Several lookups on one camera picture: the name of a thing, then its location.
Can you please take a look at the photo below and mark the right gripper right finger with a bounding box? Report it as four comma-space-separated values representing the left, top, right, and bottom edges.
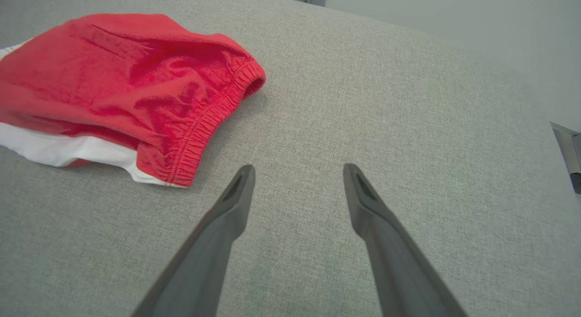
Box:
343, 163, 468, 317

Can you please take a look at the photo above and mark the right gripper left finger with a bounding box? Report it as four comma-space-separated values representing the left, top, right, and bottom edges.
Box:
132, 164, 256, 317

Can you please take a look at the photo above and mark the red shorts white stripe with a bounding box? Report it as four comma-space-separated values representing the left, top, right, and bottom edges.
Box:
0, 14, 266, 188

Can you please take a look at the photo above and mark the grey fabric sofa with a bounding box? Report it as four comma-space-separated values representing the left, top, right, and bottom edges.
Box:
0, 0, 581, 317

